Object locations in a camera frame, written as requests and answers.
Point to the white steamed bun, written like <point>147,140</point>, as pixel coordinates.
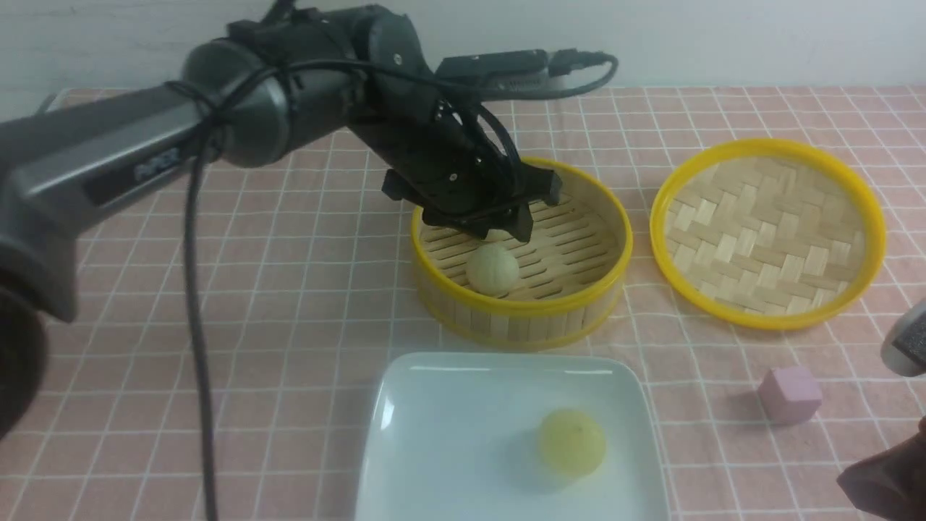
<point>492,270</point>
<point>497,235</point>

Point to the yellow bamboo steamer basket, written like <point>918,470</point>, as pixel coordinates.
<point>571,272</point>

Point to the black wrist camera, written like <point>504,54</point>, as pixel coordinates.
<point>525,70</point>

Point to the white square plate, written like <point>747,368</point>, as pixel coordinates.
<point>454,437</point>

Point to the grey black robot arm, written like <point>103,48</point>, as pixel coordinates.
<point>250,98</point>

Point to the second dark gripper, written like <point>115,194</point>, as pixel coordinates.
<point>890,484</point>

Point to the pink cube block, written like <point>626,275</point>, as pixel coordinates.
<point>790,395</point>

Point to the pink checkered tablecloth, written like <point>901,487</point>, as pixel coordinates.
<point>308,295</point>

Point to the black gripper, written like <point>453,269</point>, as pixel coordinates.
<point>441,159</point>

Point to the yellow bamboo steamer lid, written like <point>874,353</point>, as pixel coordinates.
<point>768,234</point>

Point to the yellow steamed bun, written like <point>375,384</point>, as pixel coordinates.
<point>571,443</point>

